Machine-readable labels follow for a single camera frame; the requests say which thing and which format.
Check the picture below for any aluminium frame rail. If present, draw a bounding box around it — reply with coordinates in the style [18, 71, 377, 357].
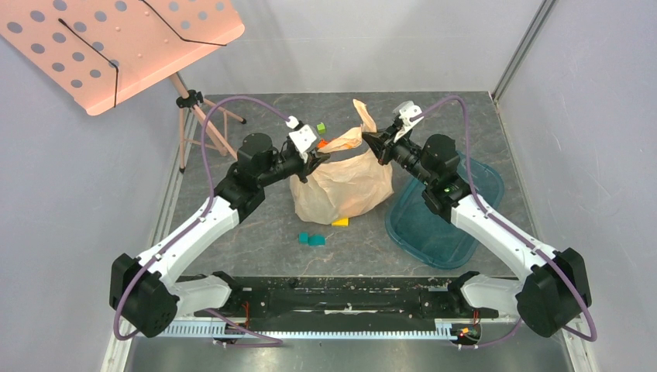
[99, 319, 212, 371]

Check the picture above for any translucent orange plastic bag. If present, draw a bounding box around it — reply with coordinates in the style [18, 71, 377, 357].
[290, 99, 394, 225]

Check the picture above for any teal transparent plastic tray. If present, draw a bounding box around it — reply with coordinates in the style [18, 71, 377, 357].
[385, 159, 504, 270]

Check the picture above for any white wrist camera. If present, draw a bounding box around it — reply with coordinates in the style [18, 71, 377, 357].
[286, 115, 319, 153]
[393, 101, 422, 130]

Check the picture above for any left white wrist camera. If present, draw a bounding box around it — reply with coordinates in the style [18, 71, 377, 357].
[286, 115, 319, 153]

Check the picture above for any teal cube block left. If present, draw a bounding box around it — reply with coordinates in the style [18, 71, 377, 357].
[298, 232, 309, 244]

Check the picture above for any pink perforated music stand desk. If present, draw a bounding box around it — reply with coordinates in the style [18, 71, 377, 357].
[1, 1, 245, 115]

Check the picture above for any pink music stand tripod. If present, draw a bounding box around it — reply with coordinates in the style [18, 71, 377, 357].
[168, 72, 247, 174]

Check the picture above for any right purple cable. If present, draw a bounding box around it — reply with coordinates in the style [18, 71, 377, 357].
[408, 95, 598, 350]

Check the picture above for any teal cube block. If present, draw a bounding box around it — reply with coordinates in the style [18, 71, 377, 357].
[298, 232, 309, 244]
[308, 235, 326, 246]

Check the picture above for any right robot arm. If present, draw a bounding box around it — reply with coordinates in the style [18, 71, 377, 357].
[363, 126, 597, 342]

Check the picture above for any yellow rectangular block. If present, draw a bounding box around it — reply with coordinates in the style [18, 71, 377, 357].
[332, 218, 349, 227]

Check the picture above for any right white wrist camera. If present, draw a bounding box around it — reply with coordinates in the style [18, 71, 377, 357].
[393, 101, 422, 130]

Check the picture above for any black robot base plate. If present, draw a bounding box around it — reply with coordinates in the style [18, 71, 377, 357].
[218, 274, 498, 319]

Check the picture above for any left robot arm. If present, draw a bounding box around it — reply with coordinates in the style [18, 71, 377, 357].
[109, 133, 330, 337]

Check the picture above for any teal cube block right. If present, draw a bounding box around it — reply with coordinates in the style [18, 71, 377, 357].
[308, 235, 326, 246]

